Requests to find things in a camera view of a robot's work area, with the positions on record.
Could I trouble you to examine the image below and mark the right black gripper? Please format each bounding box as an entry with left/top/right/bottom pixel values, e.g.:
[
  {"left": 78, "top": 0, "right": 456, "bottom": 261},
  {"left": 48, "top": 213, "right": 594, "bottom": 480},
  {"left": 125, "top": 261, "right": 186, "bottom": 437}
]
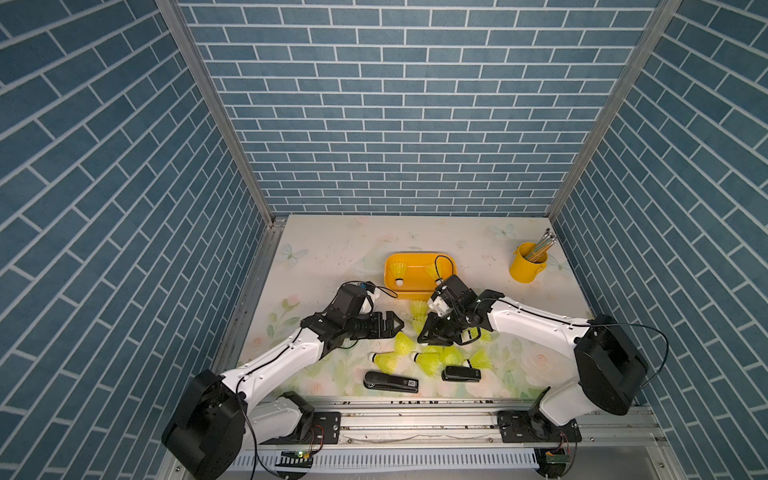
[{"left": 414, "top": 307, "right": 466, "bottom": 345}]

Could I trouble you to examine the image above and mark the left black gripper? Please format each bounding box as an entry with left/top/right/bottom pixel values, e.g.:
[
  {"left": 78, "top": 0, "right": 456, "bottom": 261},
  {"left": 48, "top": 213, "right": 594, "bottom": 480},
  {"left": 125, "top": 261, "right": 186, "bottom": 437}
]
[{"left": 341, "top": 310, "right": 404, "bottom": 339}]

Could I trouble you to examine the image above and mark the yellow plastic storage box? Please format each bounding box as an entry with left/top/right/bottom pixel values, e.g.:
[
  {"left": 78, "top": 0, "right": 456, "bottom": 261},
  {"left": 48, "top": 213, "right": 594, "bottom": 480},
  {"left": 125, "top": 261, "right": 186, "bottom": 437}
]
[{"left": 384, "top": 251, "right": 457, "bottom": 301}]

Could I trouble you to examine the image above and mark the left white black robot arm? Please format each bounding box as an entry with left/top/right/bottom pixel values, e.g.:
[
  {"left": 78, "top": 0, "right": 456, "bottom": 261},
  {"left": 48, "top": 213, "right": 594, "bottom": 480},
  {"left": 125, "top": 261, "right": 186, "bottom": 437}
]
[{"left": 161, "top": 281, "right": 404, "bottom": 479}]

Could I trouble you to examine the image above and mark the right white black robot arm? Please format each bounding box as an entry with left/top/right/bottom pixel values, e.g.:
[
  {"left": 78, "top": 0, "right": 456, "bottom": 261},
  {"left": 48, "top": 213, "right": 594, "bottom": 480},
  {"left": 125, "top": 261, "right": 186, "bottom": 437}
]
[{"left": 418, "top": 275, "right": 649, "bottom": 428}]

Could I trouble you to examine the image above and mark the yellow shuttlecock front upright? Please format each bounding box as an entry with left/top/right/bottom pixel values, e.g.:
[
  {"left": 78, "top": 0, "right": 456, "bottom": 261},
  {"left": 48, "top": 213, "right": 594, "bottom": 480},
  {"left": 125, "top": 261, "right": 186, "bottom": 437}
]
[{"left": 440, "top": 345, "right": 465, "bottom": 367}]

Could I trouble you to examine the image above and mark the yellow shuttlecock middle small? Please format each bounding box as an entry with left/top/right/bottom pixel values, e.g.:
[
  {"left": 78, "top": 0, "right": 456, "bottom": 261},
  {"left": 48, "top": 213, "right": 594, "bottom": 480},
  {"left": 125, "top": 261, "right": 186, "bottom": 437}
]
[{"left": 422, "top": 345, "right": 444, "bottom": 356}]

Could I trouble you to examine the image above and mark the small black stapler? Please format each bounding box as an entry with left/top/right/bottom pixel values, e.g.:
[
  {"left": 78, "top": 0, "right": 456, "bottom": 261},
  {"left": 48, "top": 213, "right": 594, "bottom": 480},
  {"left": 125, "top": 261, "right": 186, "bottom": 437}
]
[{"left": 441, "top": 365, "right": 482, "bottom": 383}]

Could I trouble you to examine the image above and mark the large black stapler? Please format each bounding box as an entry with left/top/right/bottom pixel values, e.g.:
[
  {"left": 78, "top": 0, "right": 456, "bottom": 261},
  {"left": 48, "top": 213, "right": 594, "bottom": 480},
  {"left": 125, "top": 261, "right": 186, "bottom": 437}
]
[{"left": 363, "top": 371, "right": 419, "bottom": 394}]

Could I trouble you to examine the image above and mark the yellow pen cup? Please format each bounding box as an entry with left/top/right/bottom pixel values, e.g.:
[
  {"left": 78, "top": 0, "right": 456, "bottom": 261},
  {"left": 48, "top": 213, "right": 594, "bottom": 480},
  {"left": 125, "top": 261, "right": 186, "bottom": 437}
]
[{"left": 509, "top": 242, "right": 548, "bottom": 284}]

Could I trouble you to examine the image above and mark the bundle of pencils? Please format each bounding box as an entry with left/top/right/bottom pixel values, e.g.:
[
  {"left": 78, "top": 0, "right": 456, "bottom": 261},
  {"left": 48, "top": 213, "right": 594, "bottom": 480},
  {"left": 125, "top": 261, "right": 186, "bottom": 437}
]
[{"left": 524, "top": 228, "right": 557, "bottom": 263}]

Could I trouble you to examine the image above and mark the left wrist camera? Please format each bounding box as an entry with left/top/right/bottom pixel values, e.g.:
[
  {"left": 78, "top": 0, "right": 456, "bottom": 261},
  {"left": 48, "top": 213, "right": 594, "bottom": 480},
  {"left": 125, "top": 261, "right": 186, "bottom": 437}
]
[{"left": 359, "top": 281, "right": 381, "bottom": 315}]

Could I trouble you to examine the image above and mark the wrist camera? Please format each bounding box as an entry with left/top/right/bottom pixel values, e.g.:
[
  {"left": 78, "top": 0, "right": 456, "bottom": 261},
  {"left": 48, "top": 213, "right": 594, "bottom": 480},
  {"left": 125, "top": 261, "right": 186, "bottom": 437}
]
[
  {"left": 359, "top": 281, "right": 381, "bottom": 315},
  {"left": 427, "top": 292, "right": 455, "bottom": 318}
]

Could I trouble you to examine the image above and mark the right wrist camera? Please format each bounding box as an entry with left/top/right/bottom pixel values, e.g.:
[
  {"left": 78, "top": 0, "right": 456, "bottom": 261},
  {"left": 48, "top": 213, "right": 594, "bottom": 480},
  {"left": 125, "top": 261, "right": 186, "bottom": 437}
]
[{"left": 427, "top": 292, "right": 455, "bottom": 318}]

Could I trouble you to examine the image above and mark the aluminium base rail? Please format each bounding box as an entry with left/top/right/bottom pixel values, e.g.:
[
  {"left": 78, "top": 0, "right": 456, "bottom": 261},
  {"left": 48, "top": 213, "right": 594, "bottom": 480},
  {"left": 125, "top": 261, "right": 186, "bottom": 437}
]
[{"left": 304, "top": 399, "right": 665, "bottom": 450}]

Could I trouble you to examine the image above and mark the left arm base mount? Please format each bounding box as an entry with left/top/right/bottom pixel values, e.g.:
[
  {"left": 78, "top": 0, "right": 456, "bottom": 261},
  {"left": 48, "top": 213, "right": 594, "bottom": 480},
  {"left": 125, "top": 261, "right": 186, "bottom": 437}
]
[{"left": 264, "top": 411, "right": 342, "bottom": 445}]

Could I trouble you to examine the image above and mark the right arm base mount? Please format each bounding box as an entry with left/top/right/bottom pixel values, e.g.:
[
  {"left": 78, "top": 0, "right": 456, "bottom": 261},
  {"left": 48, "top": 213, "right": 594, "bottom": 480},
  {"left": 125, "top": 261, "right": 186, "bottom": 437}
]
[{"left": 497, "top": 410, "right": 582, "bottom": 444}]

